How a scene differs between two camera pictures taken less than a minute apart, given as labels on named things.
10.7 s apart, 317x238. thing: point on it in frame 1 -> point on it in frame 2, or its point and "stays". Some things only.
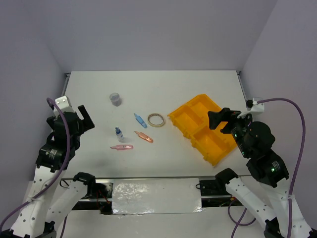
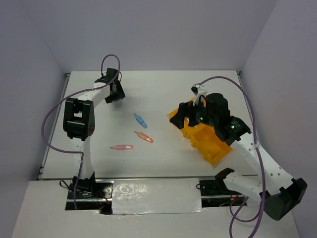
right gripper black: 225,113 -> 185,109
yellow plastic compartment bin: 192,120 stays
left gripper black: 87,123 -> 121,93
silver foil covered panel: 156,196 stays
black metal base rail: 212,194 stays
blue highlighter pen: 140,121 stays
